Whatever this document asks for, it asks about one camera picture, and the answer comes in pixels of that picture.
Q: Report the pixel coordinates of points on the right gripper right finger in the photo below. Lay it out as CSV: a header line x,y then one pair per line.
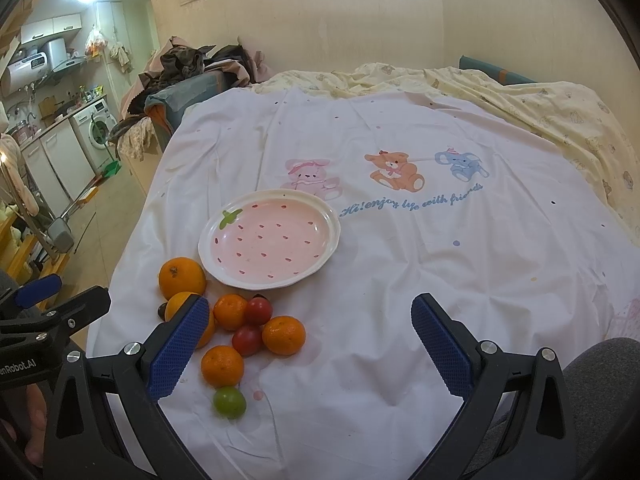
x,y
538,439

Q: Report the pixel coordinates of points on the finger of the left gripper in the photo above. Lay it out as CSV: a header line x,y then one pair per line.
x,y
37,291

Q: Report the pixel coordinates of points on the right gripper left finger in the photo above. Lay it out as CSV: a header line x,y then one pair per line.
x,y
82,438

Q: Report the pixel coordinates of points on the dark purple grape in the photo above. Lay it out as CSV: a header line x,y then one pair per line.
x,y
161,311

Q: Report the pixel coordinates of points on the green cherry tomato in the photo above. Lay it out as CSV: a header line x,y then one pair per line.
x,y
229,402

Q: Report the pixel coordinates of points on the small mandarin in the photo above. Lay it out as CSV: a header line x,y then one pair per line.
x,y
222,366
229,312
284,335

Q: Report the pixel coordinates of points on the large smooth orange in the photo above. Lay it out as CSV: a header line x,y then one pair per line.
x,y
191,318

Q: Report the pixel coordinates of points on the large orange with stem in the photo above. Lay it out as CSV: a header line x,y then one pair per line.
x,y
181,274

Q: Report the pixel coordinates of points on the red cherry tomato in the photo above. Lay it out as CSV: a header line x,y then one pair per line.
x,y
258,311
247,340

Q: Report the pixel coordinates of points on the person's left hand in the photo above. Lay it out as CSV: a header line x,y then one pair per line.
x,y
28,408

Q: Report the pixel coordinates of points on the wooden yellow rack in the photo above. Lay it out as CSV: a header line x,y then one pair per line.
x,y
23,260

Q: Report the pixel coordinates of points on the white kitchen cabinets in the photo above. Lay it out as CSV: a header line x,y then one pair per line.
x,y
59,166

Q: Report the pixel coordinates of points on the green broom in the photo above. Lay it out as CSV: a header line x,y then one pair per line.
x,y
113,166

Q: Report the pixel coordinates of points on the white washing machine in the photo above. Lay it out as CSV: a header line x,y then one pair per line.
x,y
92,124

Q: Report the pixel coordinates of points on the white water heater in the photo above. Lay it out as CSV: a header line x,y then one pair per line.
x,y
22,73

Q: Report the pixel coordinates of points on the pink strawberry ceramic plate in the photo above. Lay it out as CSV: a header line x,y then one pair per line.
x,y
269,239

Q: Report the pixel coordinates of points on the pile of clothes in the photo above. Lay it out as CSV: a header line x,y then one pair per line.
x,y
175,79

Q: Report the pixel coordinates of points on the yellow patterned blanket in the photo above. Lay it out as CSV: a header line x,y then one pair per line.
x,y
570,116

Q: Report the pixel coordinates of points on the teal headboard cushion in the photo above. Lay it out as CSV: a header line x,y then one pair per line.
x,y
495,72

